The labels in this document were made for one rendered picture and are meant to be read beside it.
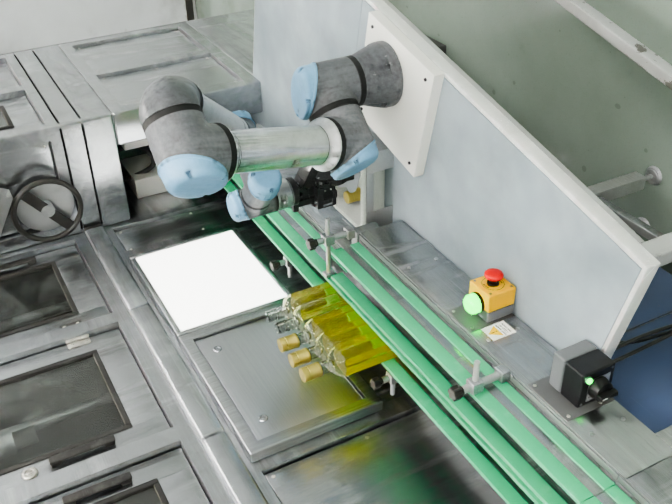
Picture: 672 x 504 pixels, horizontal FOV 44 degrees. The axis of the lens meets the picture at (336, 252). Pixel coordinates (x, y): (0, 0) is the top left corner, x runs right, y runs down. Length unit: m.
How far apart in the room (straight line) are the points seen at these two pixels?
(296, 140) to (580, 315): 0.65
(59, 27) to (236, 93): 2.81
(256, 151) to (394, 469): 0.76
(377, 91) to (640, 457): 0.94
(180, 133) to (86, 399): 0.87
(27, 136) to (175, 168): 1.13
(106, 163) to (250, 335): 0.80
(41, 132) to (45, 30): 2.86
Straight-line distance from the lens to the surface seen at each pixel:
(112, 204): 2.76
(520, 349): 1.74
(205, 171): 1.52
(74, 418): 2.14
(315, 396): 2.02
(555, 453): 1.57
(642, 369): 1.78
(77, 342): 2.35
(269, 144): 1.65
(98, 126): 2.64
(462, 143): 1.82
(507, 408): 1.64
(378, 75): 1.90
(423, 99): 1.86
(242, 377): 2.08
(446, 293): 1.87
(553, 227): 1.64
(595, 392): 1.60
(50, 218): 2.68
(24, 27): 5.41
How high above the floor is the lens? 1.75
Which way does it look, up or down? 23 degrees down
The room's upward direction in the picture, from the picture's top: 108 degrees counter-clockwise
